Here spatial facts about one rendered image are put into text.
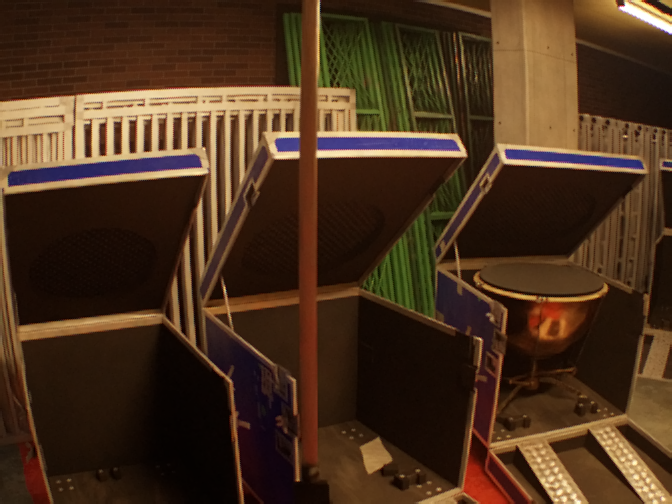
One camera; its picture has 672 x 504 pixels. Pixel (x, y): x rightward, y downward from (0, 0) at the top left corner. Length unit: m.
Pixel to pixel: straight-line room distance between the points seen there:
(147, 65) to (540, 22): 3.02
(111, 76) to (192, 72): 0.71
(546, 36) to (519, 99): 0.58
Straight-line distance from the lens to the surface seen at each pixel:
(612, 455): 3.65
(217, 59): 5.30
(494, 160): 3.27
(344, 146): 2.40
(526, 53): 4.46
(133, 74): 5.05
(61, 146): 3.74
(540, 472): 3.39
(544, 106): 4.57
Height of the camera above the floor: 1.84
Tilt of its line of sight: 12 degrees down
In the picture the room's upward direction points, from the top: 1 degrees clockwise
